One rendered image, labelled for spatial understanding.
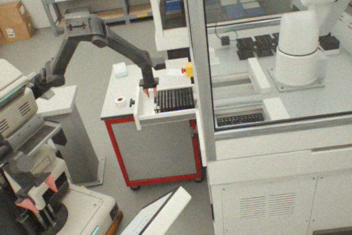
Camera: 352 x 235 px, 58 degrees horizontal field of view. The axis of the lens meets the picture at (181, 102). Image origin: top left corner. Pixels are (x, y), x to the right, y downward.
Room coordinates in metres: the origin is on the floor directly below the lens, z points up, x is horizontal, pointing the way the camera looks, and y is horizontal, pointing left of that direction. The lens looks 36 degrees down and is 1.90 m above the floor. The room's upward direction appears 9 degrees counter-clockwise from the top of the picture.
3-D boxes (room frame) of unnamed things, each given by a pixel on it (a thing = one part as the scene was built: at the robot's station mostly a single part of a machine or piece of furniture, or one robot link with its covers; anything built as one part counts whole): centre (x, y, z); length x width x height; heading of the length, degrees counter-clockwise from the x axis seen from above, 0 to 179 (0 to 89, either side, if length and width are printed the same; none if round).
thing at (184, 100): (1.46, 0.04, 0.87); 0.22 x 0.18 x 0.06; 87
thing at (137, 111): (1.47, 0.24, 0.87); 0.29 x 0.02 x 0.11; 177
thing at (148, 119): (1.46, 0.03, 0.86); 0.40 x 0.26 x 0.06; 87
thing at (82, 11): (5.26, 1.45, 0.22); 0.40 x 0.30 x 0.17; 91
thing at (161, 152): (1.88, 0.20, 0.38); 0.62 x 0.58 x 0.76; 177
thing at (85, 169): (1.88, 0.87, 0.38); 0.30 x 0.30 x 0.76; 1
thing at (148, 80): (1.42, 0.15, 1.08); 0.10 x 0.07 x 0.07; 86
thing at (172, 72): (1.96, 0.00, 0.77); 0.13 x 0.09 x 0.02; 73
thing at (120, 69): (2.10, 0.41, 0.78); 0.15 x 0.10 x 0.04; 12
